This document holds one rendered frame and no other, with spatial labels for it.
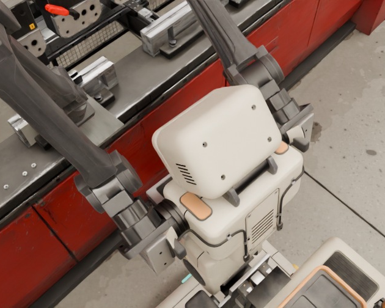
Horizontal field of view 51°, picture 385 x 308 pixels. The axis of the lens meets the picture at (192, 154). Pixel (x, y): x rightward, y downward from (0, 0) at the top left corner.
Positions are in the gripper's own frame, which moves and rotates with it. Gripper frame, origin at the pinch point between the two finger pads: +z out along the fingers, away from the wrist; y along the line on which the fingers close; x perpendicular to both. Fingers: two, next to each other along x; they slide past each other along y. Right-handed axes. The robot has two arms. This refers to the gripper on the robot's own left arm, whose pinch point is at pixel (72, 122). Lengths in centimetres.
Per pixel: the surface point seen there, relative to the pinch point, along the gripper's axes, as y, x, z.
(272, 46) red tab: -108, 19, 40
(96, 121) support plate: -5.8, 4.0, 0.1
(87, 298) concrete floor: 31, 54, 87
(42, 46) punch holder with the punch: -5.5, -19.9, -9.4
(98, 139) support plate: -1.9, 9.1, -2.7
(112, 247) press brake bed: 7, 44, 87
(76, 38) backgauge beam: -29, -31, 30
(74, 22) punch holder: -17.1, -20.5, -10.3
